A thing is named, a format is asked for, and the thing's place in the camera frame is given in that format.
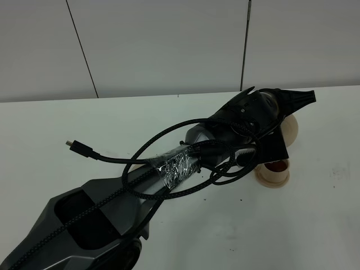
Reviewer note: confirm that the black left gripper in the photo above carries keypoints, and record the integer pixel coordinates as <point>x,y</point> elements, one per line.
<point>258,112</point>

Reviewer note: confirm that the beige ceramic teapot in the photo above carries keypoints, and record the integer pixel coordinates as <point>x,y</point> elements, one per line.
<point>289,129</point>

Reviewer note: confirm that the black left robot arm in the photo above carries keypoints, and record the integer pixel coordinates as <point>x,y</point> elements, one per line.
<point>100,225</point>

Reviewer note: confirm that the beige round teapot saucer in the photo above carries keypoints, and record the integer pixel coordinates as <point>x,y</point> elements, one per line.
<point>147,173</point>

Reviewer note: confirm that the near beige teacup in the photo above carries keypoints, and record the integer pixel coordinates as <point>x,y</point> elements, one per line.
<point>277,166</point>

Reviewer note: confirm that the near beige cup saucer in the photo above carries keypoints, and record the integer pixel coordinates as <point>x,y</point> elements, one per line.
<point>272,179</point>

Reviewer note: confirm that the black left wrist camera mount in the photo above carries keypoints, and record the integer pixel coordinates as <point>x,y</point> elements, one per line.
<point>273,147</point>

